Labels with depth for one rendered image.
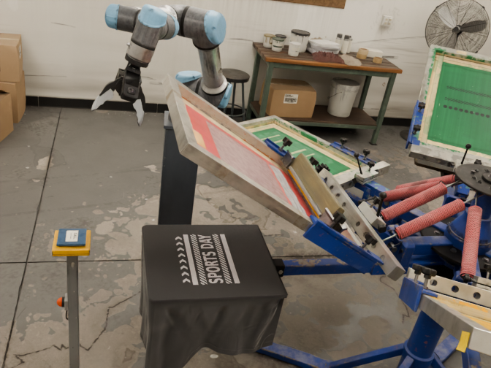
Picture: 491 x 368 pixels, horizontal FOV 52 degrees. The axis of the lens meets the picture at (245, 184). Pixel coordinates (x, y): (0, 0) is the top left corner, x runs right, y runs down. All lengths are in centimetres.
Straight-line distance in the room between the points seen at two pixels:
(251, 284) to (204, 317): 20
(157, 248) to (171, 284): 21
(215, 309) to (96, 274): 162
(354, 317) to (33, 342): 185
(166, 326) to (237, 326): 26
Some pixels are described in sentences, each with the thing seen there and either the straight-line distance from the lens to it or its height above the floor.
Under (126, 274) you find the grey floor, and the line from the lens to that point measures 330.
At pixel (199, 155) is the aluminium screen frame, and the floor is 152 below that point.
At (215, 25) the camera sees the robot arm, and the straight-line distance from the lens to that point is 194.
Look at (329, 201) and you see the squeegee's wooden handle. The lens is 174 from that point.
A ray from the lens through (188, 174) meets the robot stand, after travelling 246.
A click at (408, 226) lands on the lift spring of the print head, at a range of 205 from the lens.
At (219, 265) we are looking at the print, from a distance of 189.
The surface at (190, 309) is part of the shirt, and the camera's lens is 177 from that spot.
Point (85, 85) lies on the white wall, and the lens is 560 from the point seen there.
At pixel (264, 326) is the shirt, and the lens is 191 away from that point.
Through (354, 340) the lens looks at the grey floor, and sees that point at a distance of 317.
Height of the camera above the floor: 211
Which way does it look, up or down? 28 degrees down
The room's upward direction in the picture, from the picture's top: 10 degrees clockwise
